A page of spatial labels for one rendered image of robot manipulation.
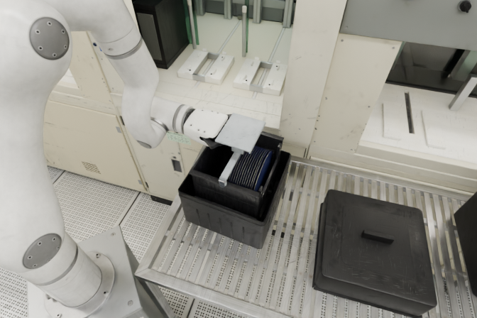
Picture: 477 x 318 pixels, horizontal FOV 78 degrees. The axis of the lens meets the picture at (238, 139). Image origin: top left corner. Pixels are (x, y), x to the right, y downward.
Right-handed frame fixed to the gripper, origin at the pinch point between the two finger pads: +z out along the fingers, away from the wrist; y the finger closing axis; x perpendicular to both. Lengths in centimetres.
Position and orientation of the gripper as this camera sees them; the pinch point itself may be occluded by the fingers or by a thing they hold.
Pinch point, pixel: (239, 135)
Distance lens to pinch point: 81.1
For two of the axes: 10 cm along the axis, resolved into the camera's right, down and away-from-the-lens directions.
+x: 0.0, -6.9, -7.2
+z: 9.2, 2.8, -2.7
